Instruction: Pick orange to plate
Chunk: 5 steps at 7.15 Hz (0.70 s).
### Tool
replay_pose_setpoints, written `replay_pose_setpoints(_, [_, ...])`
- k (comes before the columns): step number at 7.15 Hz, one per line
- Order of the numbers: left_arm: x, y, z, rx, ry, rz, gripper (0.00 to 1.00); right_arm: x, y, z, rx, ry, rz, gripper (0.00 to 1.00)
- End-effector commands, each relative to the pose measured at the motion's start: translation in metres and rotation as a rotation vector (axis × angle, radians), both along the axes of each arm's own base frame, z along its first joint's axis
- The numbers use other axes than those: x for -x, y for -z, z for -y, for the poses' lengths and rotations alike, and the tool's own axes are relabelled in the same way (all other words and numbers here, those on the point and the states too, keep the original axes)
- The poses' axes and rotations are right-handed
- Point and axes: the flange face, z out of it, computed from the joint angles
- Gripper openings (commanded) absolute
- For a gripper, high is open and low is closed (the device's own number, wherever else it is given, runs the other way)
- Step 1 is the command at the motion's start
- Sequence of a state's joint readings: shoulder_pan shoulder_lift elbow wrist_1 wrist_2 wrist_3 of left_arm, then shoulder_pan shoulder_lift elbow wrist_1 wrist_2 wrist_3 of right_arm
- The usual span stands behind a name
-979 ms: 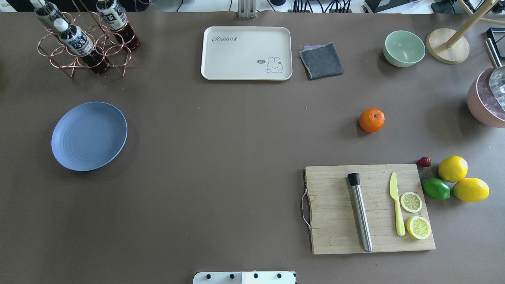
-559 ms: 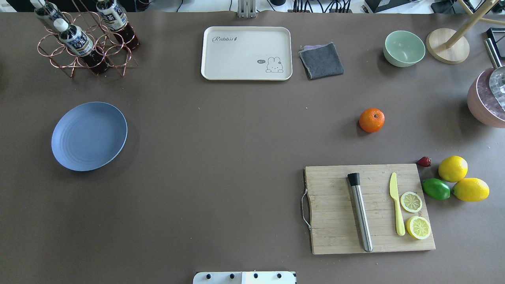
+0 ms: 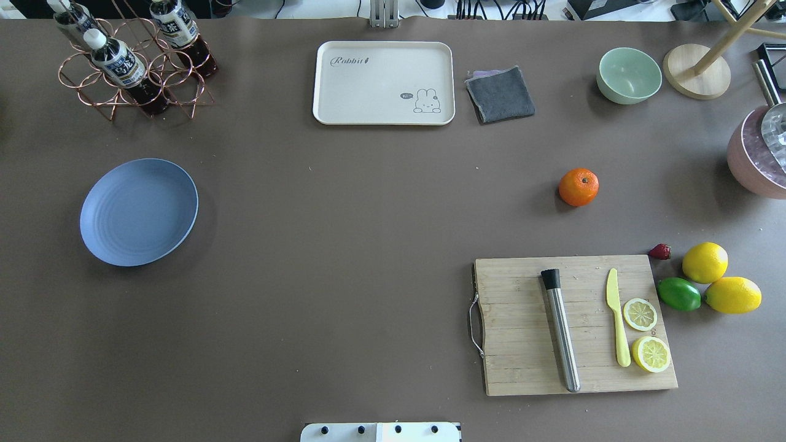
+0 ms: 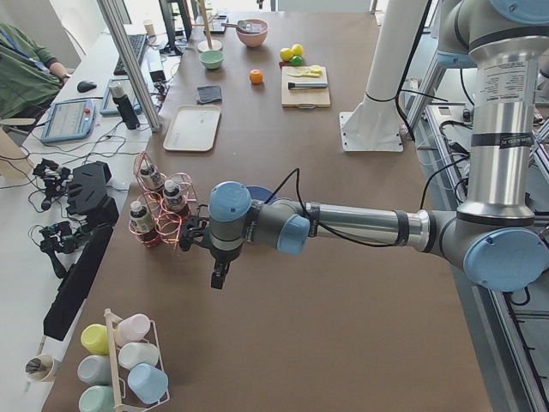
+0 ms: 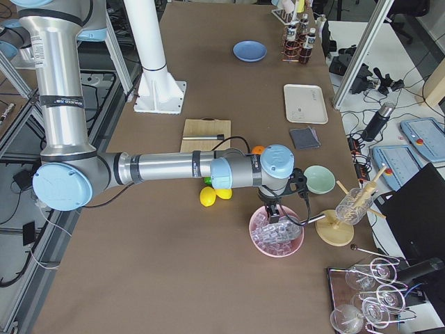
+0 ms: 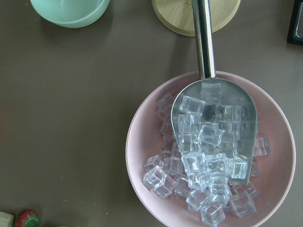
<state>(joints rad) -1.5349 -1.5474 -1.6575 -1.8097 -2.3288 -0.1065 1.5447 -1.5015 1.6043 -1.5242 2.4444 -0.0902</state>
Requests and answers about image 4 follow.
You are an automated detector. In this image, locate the grey folded cloth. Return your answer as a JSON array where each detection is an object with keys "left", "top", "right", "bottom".
[{"left": 196, "top": 85, "right": 222, "bottom": 105}]

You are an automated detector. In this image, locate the grey cup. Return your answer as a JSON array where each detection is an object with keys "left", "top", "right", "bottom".
[{"left": 77, "top": 354, "right": 112, "bottom": 385}]

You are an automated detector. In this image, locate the mint green cup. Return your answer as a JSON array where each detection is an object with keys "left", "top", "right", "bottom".
[{"left": 78, "top": 385, "right": 114, "bottom": 412}]

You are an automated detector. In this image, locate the whole yellow lemon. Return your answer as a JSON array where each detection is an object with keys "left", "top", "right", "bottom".
[
  {"left": 291, "top": 44, "right": 304, "bottom": 57},
  {"left": 280, "top": 47, "right": 294, "bottom": 62}
]

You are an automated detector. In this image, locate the black thermos bottle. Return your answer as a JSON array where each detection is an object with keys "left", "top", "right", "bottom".
[{"left": 109, "top": 82, "right": 140, "bottom": 130}]

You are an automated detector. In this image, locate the cream rabbit tray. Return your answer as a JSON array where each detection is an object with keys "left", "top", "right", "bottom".
[{"left": 163, "top": 105, "right": 221, "bottom": 152}]

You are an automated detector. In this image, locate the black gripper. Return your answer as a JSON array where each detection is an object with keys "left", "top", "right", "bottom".
[{"left": 178, "top": 204, "right": 227, "bottom": 290}]

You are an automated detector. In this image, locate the pink bowl with ice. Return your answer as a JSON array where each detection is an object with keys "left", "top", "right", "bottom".
[{"left": 236, "top": 19, "right": 268, "bottom": 47}]

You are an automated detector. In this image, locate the black computer mouse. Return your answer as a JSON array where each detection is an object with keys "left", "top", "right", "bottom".
[{"left": 76, "top": 81, "right": 97, "bottom": 94}]

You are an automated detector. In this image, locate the orange fruit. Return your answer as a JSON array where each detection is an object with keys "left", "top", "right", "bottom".
[{"left": 249, "top": 69, "right": 264, "bottom": 85}]

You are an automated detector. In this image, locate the tea bottle three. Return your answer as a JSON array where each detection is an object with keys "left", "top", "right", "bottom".
[{"left": 130, "top": 200, "right": 161, "bottom": 248}]

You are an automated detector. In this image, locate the green lime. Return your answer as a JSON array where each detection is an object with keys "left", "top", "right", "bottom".
[{"left": 289, "top": 56, "right": 303, "bottom": 67}]

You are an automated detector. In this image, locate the tea bottle one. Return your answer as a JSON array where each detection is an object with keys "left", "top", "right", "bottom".
[{"left": 139, "top": 162, "right": 164, "bottom": 191}]

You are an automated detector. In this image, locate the green bowl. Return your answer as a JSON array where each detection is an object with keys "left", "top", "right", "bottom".
[{"left": 200, "top": 50, "right": 224, "bottom": 70}]

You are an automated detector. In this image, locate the tea bottle two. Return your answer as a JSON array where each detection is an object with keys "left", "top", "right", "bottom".
[{"left": 163, "top": 179, "right": 187, "bottom": 215}]

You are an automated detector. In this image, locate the lemon half slice upper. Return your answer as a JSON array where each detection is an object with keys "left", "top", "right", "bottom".
[{"left": 309, "top": 65, "right": 322, "bottom": 75}]

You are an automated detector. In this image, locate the black keyboard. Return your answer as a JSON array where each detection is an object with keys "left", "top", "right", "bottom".
[{"left": 112, "top": 33, "right": 149, "bottom": 76}]

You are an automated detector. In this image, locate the yellow cup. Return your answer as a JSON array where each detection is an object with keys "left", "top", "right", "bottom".
[{"left": 81, "top": 324, "right": 109, "bottom": 355}]

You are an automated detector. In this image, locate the blue cup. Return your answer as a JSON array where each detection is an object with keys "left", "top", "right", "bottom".
[{"left": 127, "top": 363, "right": 169, "bottom": 404}]

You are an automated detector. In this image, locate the steel muddler with black tip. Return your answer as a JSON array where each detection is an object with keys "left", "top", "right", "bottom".
[{"left": 287, "top": 82, "right": 329, "bottom": 90}]

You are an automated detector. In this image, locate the wooden cup tree stand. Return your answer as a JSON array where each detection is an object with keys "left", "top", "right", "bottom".
[{"left": 192, "top": 0, "right": 223, "bottom": 53}]

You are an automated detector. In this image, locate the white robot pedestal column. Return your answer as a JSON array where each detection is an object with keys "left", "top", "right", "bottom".
[{"left": 340, "top": 0, "right": 431, "bottom": 152}]

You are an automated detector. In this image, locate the paper cup with tools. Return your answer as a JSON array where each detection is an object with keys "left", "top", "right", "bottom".
[{"left": 25, "top": 354, "right": 60, "bottom": 382}]

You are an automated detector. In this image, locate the blue round plate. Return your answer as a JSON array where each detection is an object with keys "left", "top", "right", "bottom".
[{"left": 246, "top": 185, "right": 278, "bottom": 204}]

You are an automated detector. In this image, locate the white cup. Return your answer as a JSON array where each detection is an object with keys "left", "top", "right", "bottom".
[{"left": 118, "top": 342, "right": 160, "bottom": 370}]

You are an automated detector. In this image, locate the person in green shirt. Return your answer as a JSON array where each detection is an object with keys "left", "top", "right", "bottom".
[{"left": 1, "top": 22, "right": 71, "bottom": 119}]

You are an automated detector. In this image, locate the yellow plastic knife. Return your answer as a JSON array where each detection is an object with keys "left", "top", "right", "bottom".
[{"left": 287, "top": 70, "right": 322, "bottom": 78}]

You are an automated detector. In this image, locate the blue teach pendant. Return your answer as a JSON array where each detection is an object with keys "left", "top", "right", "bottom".
[
  {"left": 40, "top": 99, "right": 95, "bottom": 143},
  {"left": 100, "top": 77, "right": 142, "bottom": 117}
]

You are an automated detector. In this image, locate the wooden cutting board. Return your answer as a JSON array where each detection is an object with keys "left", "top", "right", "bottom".
[{"left": 281, "top": 65, "right": 331, "bottom": 108}]

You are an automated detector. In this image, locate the aluminium frame post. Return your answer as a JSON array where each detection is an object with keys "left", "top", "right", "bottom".
[{"left": 97, "top": 0, "right": 161, "bottom": 132}]

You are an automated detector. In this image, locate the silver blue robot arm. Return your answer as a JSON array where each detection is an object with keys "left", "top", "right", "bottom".
[{"left": 179, "top": 1, "right": 548, "bottom": 292}]

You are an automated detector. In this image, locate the pink cup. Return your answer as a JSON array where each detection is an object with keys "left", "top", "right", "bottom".
[{"left": 114, "top": 313, "right": 150, "bottom": 347}]

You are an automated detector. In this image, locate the copper wire bottle rack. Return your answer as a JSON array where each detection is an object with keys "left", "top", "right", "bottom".
[{"left": 128, "top": 151, "right": 197, "bottom": 248}]

